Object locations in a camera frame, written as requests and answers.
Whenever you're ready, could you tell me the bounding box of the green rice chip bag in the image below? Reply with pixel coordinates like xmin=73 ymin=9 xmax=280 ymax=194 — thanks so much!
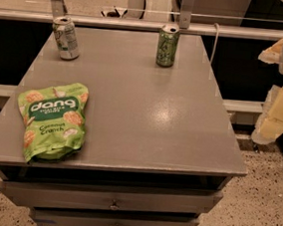
xmin=17 ymin=83 xmax=89 ymax=162

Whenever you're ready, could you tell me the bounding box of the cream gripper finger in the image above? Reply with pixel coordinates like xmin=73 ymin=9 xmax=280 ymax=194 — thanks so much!
xmin=251 ymin=85 xmax=283 ymax=145
xmin=258 ymin=39 xmax=283 ymax=65

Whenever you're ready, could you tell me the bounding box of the white cable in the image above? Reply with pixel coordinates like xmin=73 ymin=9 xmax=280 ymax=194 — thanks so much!
xmin=208 ymin=22 xmax=222 ymax=67

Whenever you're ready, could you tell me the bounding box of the white green soda can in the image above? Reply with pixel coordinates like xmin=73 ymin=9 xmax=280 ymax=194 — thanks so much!
xmin=53 ymin=16 xmax=80 ymax=60

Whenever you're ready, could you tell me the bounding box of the grey top drawer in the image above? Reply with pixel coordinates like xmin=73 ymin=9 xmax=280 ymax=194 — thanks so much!
xmin=0 ymin=181 xmax=223 ymax=214

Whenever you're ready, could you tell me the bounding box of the grey middle drawer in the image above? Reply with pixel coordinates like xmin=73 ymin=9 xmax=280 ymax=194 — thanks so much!
xmin=32 ymin=209 xmax=199 ymax=226

